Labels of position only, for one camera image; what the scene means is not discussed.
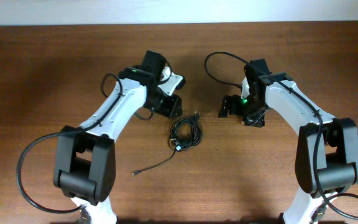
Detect black usb cables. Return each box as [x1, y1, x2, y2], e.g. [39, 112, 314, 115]
[131, 111, 203, 175]

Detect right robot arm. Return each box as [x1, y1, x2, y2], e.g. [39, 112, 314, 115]
[218, 59, 358, 223]

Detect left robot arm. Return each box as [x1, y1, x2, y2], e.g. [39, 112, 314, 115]
[53, 50, 186, 223]

